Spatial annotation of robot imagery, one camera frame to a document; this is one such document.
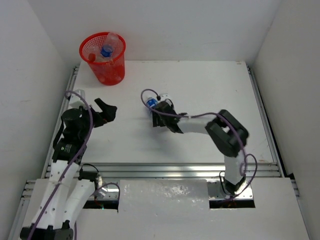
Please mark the right aluminium side rail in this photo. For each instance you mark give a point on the right aluminium side rail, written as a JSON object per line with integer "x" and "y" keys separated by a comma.
{"x": 272, "y": 143}

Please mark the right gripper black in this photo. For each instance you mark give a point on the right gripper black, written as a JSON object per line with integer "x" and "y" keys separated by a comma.
{"x": 156, "y": 120}

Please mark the left aluminium side rail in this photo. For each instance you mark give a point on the left aluminium side rail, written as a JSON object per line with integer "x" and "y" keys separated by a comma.
{"x": 64, "y": 106}

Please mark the blue label bottle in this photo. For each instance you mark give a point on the blue label bottle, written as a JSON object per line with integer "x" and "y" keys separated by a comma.
{"x": 151, "y": 102}
{"x": 109, "y": 46}

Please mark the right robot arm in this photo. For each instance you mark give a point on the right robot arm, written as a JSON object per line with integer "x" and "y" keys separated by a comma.
{"x": 228, "y": 135}

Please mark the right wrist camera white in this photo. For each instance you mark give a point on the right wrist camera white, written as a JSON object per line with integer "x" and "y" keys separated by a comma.
{"x": 165, "y": 96}

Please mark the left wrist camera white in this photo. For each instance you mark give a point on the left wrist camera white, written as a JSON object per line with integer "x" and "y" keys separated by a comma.
{"x": 75, "y": 100}

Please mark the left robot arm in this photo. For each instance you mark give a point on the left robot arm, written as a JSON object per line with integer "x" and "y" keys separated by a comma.
{"x": 68, "y": 187}

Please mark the red mesh waste bin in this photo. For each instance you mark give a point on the red mesh waste bin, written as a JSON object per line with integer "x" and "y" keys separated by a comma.
{"x": 94, "y": 43}

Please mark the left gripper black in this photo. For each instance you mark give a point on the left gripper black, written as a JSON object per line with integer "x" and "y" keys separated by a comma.
{"x": 99, "y": 117}

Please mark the red cap crushed bottle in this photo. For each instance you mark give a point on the red cap crushed bottle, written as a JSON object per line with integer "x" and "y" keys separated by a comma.
{"x": 95, "y": 58}

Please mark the aluminium side rail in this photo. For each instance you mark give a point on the aluminium side rail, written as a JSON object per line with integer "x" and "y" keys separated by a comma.
{"x": 64, "y": 106}
{"x": 272, "y": 143}

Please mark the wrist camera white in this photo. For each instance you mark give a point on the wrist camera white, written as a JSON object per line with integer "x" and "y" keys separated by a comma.
{"x": 75, "y": 100}
{"x": 165, "y": 96}

